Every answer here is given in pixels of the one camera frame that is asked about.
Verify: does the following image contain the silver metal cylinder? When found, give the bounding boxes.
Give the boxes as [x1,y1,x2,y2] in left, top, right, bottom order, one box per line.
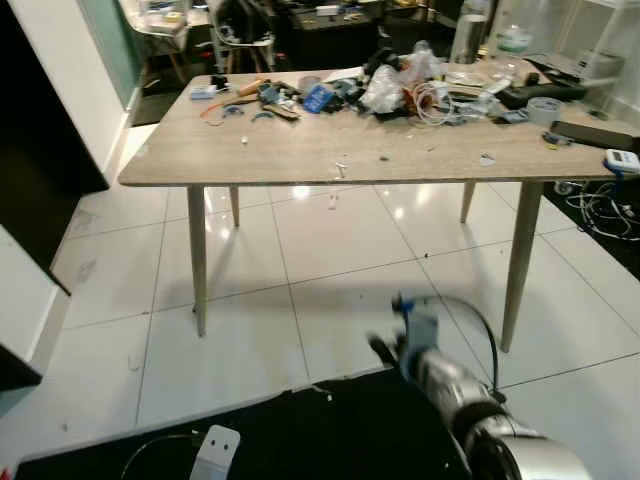
[450,14,489,65]

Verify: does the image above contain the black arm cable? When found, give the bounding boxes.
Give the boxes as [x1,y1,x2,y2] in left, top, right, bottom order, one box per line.
[119,432,201,480]
[438,294,507,405]

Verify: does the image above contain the white low cabinet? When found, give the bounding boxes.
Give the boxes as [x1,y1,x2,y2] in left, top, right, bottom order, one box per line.
[0,224,72,393]

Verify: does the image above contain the orange handled tool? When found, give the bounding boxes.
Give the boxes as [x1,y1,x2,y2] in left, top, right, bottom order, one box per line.
[236,78,273,98]

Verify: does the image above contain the white and blue device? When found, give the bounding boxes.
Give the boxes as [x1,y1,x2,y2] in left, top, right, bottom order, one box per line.
[604,149,640,180]

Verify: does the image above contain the white coiled cable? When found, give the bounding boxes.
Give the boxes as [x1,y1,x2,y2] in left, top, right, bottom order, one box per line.
[404,80,454,127]

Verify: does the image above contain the black floor mat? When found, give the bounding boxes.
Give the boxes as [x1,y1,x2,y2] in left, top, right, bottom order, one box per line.
[12,364,473,480]

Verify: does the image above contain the white chair with wooden legs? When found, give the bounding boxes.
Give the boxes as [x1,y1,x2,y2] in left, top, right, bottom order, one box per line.
[122,0,193,85]

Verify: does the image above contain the light wooden table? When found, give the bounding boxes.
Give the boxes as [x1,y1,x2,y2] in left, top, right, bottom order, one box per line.
[118,60,640,353]

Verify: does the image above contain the long black case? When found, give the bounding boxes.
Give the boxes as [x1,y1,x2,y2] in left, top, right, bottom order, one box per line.
[497,84,590,110]

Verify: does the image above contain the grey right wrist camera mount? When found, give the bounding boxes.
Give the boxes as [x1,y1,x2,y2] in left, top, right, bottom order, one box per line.
[392,293,443,373]

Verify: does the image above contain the black tall cabinet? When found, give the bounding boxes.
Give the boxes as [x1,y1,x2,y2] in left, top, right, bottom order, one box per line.
[0,0,110,293]

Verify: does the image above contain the grey tape roll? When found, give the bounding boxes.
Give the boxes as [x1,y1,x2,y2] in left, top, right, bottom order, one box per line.
[526,97,562,127]

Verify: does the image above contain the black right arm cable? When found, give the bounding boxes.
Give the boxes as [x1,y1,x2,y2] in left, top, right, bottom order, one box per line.
[438,294,507,405]

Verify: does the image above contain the flat black box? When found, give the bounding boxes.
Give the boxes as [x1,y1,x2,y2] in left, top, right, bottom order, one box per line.
[549,120,638,152]

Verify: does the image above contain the white crumpled plastic bag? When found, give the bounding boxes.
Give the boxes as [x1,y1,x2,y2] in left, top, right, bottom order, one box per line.
[359,64,407,114]

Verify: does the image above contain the small blue box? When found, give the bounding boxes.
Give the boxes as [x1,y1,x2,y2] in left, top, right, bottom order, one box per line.
[302,84,335,114]

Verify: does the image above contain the tangled white floor cables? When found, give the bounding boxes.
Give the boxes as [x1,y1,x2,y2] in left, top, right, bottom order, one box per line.
[556,178,640,243]

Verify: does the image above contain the clear plastic chair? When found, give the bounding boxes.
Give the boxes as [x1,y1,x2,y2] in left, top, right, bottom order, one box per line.
[208,0,278,73]

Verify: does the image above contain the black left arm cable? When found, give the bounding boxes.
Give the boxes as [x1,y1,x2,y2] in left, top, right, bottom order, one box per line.
[119,432,201,480]

